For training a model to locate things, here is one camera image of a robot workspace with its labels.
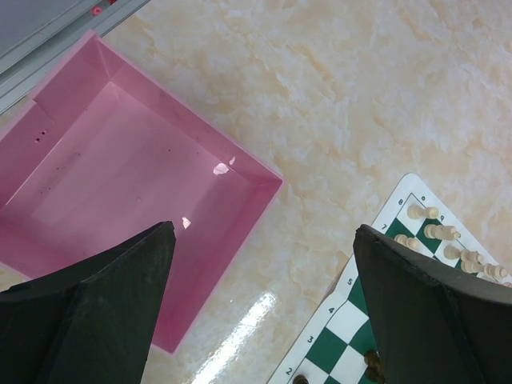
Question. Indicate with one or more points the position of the green white chess mat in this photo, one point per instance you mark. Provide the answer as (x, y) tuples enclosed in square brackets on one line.
[(331, 347)]

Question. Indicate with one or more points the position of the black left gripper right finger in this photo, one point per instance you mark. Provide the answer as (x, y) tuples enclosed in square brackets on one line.
[(432, 323)]

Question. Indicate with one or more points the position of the pink rectangular tray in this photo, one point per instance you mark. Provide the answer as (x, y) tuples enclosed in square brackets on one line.
[(101, 152)]

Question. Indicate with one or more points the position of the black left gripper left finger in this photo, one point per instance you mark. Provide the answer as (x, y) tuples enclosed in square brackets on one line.
[(91, 322)]

